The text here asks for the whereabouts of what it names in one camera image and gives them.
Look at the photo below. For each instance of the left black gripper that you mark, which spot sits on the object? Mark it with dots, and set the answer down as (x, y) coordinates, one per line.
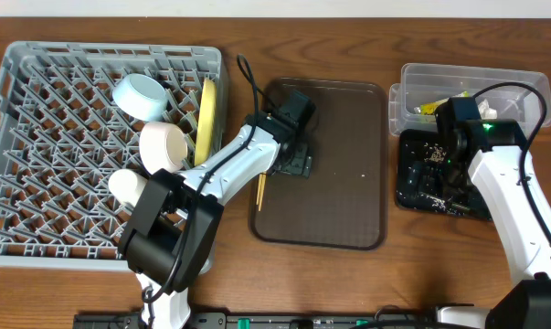
(294, 160)

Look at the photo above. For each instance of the white tissue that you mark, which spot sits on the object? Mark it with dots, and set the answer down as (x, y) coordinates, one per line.
(486, 112)

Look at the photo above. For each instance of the green orange snack wrapper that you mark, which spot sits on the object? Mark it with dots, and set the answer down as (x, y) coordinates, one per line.
(430, 108)

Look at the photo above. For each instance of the leftover rice and scraps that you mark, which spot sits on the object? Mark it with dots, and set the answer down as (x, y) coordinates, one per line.
(432, 155)

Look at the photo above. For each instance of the yellow plate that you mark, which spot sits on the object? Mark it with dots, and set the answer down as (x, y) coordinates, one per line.
(206, 118)

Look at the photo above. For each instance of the light blue bowl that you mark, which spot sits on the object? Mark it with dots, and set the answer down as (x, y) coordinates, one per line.
(141, 97)

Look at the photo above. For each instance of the white cup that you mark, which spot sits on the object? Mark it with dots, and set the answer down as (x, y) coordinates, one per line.
(127, 186)

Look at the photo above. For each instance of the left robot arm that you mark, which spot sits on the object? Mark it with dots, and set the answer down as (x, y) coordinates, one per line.
(173, 226)

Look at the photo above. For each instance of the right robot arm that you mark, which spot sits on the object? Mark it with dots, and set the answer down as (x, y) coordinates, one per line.
(492, 156)

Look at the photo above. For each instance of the black waste tray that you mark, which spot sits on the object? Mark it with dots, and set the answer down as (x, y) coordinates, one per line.
(405, 192)

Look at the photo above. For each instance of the grey dishwasher rack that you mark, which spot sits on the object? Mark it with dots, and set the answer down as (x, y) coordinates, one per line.
(62, 136)

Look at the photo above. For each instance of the clear plastic bin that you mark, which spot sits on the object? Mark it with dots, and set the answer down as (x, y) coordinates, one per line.
(425, 83)

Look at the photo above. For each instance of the brown serving tray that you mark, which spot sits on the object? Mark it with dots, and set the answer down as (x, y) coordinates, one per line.
(343, 203)

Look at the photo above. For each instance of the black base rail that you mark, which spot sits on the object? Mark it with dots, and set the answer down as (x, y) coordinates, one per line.
(236, 321)

